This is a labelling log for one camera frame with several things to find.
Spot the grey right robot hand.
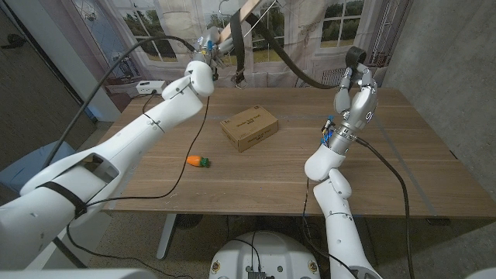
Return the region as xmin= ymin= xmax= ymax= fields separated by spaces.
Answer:
xmin=325 ymin=61 xmax=380 ymax=156

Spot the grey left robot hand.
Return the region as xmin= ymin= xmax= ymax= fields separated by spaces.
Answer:
xmin=191 ymin=26 xmax=236 ymax=73

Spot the black leather belt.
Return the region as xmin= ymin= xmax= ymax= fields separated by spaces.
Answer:
xmin=229 ymin=9 xmax=367 ymax=91

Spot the wooden hanger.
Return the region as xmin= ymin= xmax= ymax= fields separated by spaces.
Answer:
xmin=219 ymin=0 xmax=288 ymax=43

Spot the brown cardboard package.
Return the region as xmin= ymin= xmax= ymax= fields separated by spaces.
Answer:
xmin=219 ymin=105 xmax=279 ymax=153

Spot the orange toy carrot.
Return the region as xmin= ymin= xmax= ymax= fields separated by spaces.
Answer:
xmin=185 ymin=154 xmax=211 ymax=169

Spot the white power adapter box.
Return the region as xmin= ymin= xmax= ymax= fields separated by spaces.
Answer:
xmin=136 ymin=80 xmax=167 ymax=95

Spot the printed window backdrop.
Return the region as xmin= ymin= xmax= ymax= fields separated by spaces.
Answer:
xmin=71 ymin=0 xmax=412 ymax=89

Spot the black floor box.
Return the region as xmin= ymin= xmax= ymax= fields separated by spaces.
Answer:
xmin=321 ymin=263 xmax=352 ymax=279

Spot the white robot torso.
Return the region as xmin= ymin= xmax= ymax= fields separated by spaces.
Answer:
xmin=208 ymin=230 xmax=322 ymax=279

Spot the table leg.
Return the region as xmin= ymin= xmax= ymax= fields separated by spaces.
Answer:
xmin=156 ymin=213 xmax=178 ymax=260

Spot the blue chair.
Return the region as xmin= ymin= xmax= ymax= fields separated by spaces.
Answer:
xmin=0 ymin=141 xmax=77 ymax=195

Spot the thin black power cable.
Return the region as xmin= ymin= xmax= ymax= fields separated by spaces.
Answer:
xmin=141 ymin=92 xmax=157 ymax=115

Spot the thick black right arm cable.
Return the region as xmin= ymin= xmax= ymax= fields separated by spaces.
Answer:
xmin=354 ymin=137 xmax=415 ymax=279

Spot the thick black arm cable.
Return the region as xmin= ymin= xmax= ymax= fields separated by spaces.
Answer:
xmin=41 ymin=35 xmax=197 ymax=170
xmin=354 ymin=137 xmax=415 ymax=279

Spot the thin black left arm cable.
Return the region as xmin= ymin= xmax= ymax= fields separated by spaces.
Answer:
xmin=65 ymin=96 xmax=210 ymax=279

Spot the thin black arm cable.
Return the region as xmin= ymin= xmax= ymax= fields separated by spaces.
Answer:
xmin=301 ymin=177 xmax=357 ymax=279
xmin=65 ymin=96 xmax=210 ymax=279

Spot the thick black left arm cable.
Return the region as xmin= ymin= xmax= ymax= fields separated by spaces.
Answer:
xmin=41 ymin=35 xmax=197 ymax=170

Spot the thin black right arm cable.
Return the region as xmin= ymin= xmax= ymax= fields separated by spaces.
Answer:
xmin=301 ymin=177 xmax=357 ymax=279

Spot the white door frame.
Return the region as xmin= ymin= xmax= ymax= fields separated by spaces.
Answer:
xmin=5 ymin=0 xmax=122 ymax=122

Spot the black door handle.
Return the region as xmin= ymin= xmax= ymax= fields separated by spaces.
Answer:
xmin=0 ymin=33 xmax=27 ymax=50

